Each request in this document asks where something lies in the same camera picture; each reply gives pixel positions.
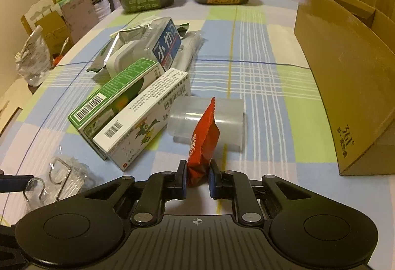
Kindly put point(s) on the green medicine box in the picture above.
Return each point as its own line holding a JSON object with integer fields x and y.
{"x": 103, "y": 105}

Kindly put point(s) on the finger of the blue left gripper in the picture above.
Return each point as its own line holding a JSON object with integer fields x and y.
{"x": 13, "y": 183}

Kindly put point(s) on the clear plastic wrapper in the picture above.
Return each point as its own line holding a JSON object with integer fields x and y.
{"x": 191, "y": 43}

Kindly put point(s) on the white plastic case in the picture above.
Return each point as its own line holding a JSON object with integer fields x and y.
{"x": 126, "y": 56}

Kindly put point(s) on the blue white toothpaste box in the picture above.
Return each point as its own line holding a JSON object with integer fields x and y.
{"x": 161, "y": 42}

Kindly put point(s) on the checkered tablecloth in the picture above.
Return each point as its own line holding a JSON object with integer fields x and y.
{"x": 250, "y": 53}

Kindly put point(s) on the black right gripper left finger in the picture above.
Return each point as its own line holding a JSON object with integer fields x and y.
{"x": 151, "y": 195}

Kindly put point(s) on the clear plastic container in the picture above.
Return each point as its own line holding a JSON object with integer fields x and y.
{"x": 220, "y": 119}

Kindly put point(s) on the brown cardboard box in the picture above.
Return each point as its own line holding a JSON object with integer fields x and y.
{"x": 349, "y": 47}

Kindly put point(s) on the white crumpled plastic bag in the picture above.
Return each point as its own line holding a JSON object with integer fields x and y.
{"x": 34, "y": 61}

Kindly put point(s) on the clear bag with metal hooks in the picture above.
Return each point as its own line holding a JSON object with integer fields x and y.
{"x": 65, "y": 177}

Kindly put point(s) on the red snack packet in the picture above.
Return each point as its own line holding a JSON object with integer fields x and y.
{"x": 202, "y": 145}

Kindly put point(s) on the silver green foil pouch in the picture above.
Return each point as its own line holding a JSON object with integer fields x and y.
{"x": 117, "y": 40}

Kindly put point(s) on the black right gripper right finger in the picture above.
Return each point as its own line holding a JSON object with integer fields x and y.
{"x": 236, "y": 187}

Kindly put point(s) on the white medicine box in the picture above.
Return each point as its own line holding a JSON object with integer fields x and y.
{"x": 135, "y": 126}

